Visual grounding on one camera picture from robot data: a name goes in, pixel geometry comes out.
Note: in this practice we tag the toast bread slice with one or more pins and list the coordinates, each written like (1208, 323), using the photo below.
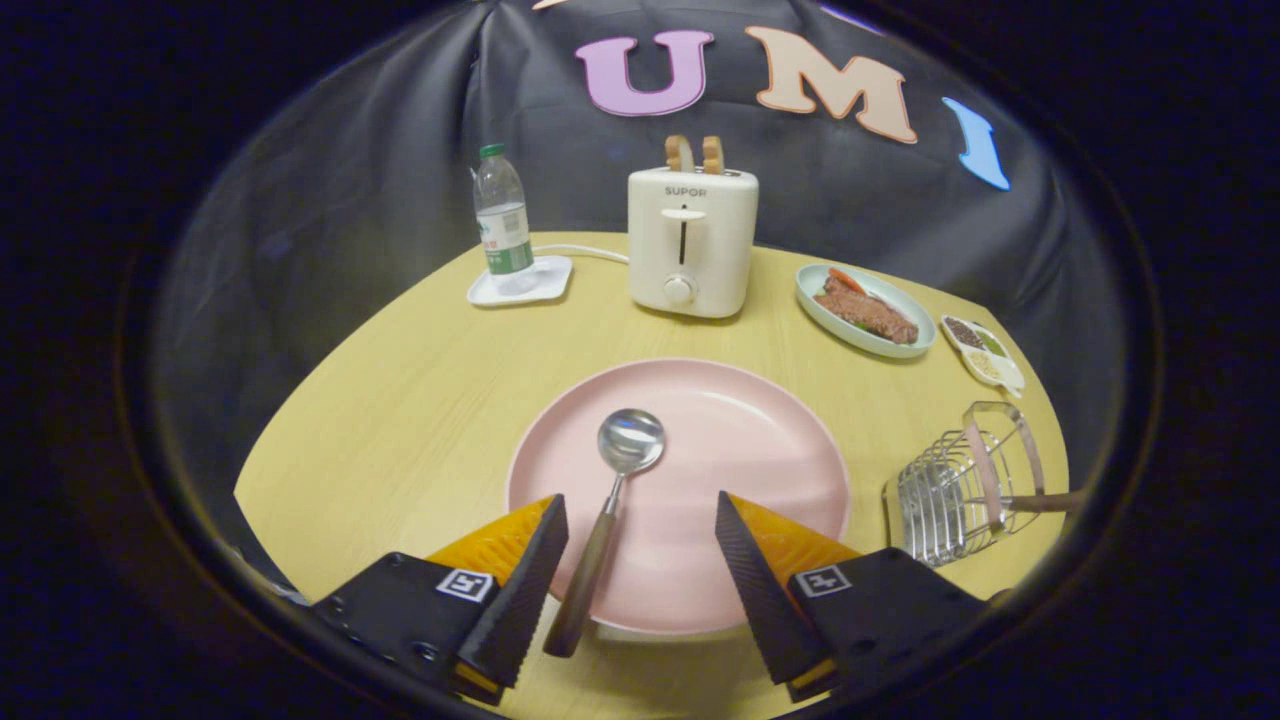
(713, 155)
(680, 153)

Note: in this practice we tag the white square coaster tray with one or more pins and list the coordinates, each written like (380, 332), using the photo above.
(545, 285)

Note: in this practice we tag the white divided condiment dish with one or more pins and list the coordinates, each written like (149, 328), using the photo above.
(985, 355)

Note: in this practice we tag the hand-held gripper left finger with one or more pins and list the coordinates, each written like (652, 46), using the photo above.
(520, 590)

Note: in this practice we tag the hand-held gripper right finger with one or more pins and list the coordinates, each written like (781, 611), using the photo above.
(760, 590)

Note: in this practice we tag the brown steak slices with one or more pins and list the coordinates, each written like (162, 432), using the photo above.
(870, 312)

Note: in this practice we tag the pale green plate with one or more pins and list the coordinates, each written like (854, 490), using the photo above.
(830, 320)

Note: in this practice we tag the clear plastic water bottle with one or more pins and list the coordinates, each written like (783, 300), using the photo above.
(503, 220)

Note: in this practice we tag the pink plate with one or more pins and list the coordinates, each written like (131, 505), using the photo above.
(720, 440)

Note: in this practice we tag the white toaster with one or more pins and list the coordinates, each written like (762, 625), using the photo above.
(690, 240)

